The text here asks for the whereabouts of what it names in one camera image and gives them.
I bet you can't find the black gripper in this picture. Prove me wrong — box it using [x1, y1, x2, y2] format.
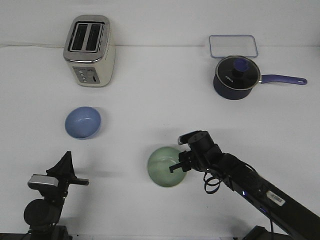
[39, 151, 90, 200]
[169, 130, 222, 173]

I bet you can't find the green bowl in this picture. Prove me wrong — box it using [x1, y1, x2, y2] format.
[147, 146, 187, 188]

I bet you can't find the blue bowl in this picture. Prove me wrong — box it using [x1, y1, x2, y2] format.
[64, 106, 102, 140]

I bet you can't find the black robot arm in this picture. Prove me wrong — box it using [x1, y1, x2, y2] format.
[23, 151, 90, 240]
[169, 130, 320, 240]

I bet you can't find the dark blue saucepan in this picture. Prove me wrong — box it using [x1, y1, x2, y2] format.
[213, 74, 308, 100]

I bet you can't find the glass pot lid blue knob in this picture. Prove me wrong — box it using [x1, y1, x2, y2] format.
[215, 55, 261, 91]

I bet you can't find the cream and steel toaster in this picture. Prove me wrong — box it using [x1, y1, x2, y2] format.
[63, 14, 116, 88]

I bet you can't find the clear container with blue rim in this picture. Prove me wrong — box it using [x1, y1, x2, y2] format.
[208, 34, 259, 59]

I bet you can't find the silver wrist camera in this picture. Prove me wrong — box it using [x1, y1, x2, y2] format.
[27, 174, 59, 190]
[177, 130, 200, 146]

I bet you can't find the white toaster power cable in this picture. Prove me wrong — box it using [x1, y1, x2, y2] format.
[0, 43, 66, 49]

